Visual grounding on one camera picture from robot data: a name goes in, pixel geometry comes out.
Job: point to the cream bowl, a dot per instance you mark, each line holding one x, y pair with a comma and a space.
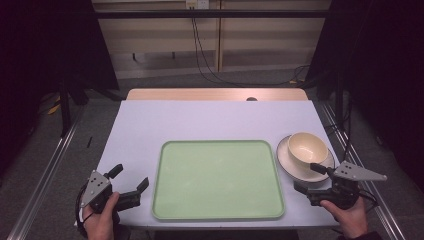
305, 148

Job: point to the white plate with dark rim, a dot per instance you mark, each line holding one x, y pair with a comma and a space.
285, 161

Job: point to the person's right hand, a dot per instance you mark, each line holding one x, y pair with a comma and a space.
348, 216

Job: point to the wooden wall post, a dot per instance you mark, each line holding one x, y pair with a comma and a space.
219, 36

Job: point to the light green tray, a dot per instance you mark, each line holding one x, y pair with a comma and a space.
216, 180

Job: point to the person's dark sleeve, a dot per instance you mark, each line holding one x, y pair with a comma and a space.
361, 236

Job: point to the dark curtain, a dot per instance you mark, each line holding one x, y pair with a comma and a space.
376, 66
43, 50

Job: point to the small black stick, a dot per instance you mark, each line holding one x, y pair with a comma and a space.
89, 142

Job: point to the aluminium floor rail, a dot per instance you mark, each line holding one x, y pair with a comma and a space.
43, 180
363, 173

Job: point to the black metal stand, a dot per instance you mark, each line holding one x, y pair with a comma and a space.
65, 106
339, 96

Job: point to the white wall socket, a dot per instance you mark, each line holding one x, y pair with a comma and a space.
197, 4

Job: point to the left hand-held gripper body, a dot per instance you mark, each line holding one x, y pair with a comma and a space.
96, 186

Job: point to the person's left hand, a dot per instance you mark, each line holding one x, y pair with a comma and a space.
100, 220

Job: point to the black horizontal metal bar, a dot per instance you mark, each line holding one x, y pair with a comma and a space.
213, 14

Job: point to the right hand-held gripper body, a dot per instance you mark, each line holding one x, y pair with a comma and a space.
343, 193

